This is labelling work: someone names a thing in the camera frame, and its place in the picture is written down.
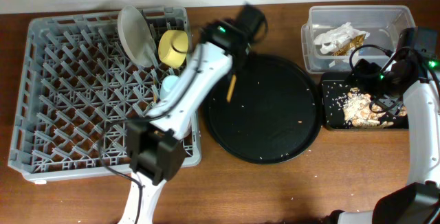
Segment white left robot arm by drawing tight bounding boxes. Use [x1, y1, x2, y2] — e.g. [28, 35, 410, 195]
[120, 19, 257, 223]

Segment round black tray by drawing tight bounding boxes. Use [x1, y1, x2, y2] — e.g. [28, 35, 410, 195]
[203, 54, 323, 164]

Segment wooden chopstick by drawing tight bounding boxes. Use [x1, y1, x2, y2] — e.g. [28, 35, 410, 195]
[226, 74, 237, 103]

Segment yellow bowl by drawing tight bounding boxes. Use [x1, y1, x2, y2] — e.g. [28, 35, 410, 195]
[158, 30, 189, 69]

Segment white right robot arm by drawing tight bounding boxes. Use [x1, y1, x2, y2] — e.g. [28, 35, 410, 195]
[324, 27, 439, 223]

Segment black rectangular tray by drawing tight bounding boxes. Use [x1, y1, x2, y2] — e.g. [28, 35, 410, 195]
[319, 72, 408, 130]

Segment gold snack wrapper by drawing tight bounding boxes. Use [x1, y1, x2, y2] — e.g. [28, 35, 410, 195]
[333, 34, 366, 56]

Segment white napkin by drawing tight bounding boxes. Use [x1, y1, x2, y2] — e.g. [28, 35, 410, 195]
[313, 22, 370, 55]

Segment grey round plate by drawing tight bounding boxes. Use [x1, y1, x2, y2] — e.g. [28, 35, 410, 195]
[117, 5, 157, 67]

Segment clear plastic bin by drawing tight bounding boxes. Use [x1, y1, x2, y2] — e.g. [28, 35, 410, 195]
[301, 5, 415, 74]

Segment grey dishwasher rack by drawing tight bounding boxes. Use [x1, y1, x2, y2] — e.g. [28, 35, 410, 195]
[8, 11, 182, 184]

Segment food scraps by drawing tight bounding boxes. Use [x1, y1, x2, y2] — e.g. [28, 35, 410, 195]
[323, 85, 408, 130]

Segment light blue plastic cup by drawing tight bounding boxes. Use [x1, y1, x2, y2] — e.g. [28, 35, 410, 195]
[159, 75, 179, 100]

